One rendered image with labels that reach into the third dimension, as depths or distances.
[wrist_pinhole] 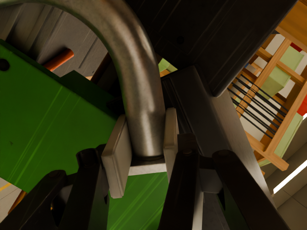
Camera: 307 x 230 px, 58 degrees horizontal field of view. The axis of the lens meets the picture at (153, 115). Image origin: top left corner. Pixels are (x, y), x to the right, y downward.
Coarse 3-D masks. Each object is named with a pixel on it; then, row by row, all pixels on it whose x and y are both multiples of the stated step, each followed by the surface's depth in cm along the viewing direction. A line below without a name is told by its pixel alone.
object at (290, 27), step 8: (296, 8) 84; (304, 8) 84; (288, 16) 85; (296, 16) 85; (304, 16) 84; (280, 24) 86; (288, 24) 86; (296, 24) 85; (304, 24) 85; (280, 32) 93; (288, 32) 86; (296, 32) 86; (304, 32) 85; (296, 40) 87; (304, 40) 85; (304, 48) 90
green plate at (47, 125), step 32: (0, 64) 22; (32, 64) 22; (0, 96) 23; (32, 96) 23; (64, 96) 23; (96, 96) 28; (0, 128) 24; (32, 128) 24; (64, 128) 24; (96, 128) 24; (0, 160) 25; (32, 160) 25; (64, 160) 25; (128, 192) 26; (160, 192) 26; (128, 224) 27
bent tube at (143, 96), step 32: (0, 0) 18; (32, 0) 18; (64, 0) 17; (96, 0) 17; (96, 32) 18; (128, 32) 18; (128, 64) 18; (128, 96) 19; (160, 96) 20; (128, 128) 21; (160, 128) 20; (160, 160) 20
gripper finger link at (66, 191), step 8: (104, 144) 19; (104, 168) 16; (72, 176) 15; (104, 176) 16; (72, 184) 15; (104, 184) 15; (64, 192) 15; (104, 192) 15; (56, 200) 15; (64, 200) 15; (56, 208) 15; (64, 208) 15
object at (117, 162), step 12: (120, 120) 21; (120, 132) 19; (108, 144) 17; (120, 144) 18; (108, 156) 16; (120, 156) 17; (108, 168) 16; (120, 168) 17; (108, 180) 16; (120, 180) 16; (120, 192) 16
